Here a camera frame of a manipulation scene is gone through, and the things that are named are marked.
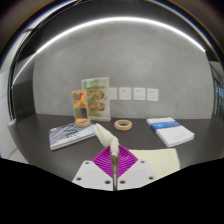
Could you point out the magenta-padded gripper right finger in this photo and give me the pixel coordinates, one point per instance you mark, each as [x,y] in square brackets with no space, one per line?
[138,173]

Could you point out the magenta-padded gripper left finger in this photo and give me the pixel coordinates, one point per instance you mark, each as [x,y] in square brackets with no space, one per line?
[90,173]

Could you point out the cream towel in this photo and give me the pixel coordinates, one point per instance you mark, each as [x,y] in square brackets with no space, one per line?
[156,160]

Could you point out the grey striped magazine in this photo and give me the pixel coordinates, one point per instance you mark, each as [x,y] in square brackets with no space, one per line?
[68,135]

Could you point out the tan masking tape roll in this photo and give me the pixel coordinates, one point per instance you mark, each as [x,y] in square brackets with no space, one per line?
[123,125]
[83,123]

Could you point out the white blue booklet stack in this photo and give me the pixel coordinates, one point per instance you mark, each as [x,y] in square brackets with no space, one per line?
[170,130]

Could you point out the green white brochure stand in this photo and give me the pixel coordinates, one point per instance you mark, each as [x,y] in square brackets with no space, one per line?
[96,100]

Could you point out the curved white light strip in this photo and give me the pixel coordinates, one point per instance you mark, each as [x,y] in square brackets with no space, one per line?
[110,20]

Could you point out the white wall paper sheet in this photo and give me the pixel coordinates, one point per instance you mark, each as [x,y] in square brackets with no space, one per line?
[152,94]
[125,93]
[113,93]
[139,94]

